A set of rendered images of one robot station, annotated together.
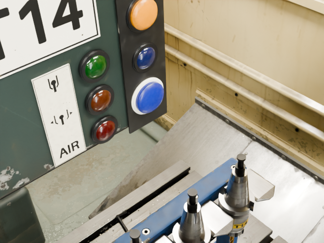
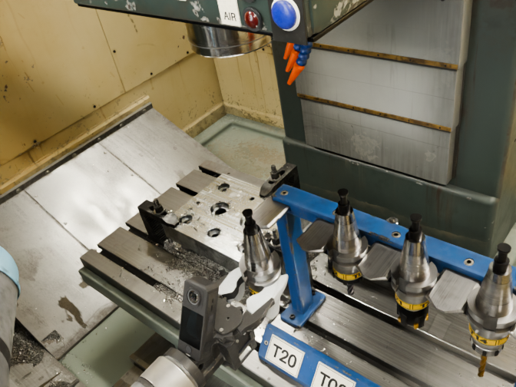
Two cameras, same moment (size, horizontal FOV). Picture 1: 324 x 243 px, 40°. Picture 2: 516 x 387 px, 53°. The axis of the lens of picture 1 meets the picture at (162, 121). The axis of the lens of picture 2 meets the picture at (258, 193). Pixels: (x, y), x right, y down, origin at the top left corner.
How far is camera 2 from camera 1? 0.55 m
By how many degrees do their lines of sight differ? 64
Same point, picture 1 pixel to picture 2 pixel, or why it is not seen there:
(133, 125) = (276, 34)
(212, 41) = not seen: outside the picture
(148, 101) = (276, 14)
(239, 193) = (483, 289)
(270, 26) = not seen: outside the picture
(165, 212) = (429, 242)
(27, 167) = (207, 9)
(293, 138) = not seen: outside the picture
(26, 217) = (477, 226)
